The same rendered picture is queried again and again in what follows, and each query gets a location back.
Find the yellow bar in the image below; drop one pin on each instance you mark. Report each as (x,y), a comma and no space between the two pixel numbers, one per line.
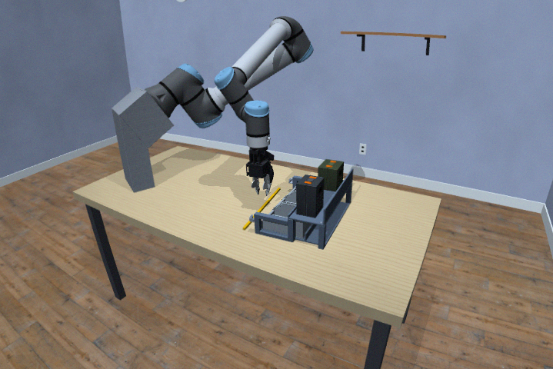
(263,206)

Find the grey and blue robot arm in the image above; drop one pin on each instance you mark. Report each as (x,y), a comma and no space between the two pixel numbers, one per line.
(205,106)

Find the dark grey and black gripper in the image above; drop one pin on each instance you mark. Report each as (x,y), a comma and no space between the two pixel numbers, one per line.
(256,171)

